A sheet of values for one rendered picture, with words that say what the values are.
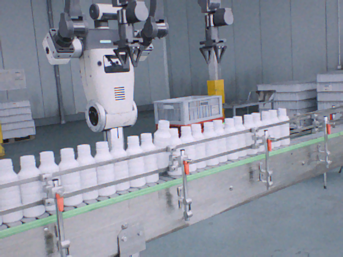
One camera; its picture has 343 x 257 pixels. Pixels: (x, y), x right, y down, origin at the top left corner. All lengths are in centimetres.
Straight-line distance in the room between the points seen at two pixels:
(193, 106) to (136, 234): 270
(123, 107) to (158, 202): 74
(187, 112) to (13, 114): 749
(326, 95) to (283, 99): 98
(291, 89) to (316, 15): 462
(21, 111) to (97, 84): 906
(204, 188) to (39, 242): 63
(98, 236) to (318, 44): 1185
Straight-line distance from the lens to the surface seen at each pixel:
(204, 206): 158
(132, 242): 139
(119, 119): 205
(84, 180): 130
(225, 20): 180
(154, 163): 142
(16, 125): 1098
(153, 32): 210
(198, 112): 402
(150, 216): 141
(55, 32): 198
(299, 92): 863
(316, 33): 1291
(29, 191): 121
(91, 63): 201
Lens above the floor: 136
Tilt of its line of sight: 8 degrees down
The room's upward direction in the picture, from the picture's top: 4 degrees counter-clockwise
